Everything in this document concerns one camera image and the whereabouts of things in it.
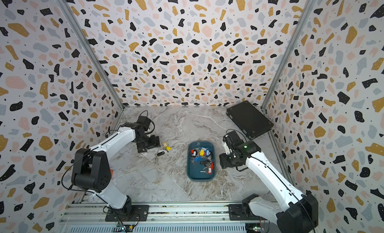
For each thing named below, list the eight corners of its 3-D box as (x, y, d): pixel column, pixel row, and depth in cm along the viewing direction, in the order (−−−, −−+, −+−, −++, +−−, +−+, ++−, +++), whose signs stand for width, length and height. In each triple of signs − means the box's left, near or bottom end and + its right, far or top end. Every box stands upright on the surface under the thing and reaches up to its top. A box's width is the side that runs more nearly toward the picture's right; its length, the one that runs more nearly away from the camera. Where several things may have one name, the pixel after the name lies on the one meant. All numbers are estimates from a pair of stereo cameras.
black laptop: (250, 141, 104) (252, 136, 100) (225, 114, 121) (226, 108, 116) (271, 129, 111) (274, 124, 106) (244, 105, 127) (246, 100, 123)
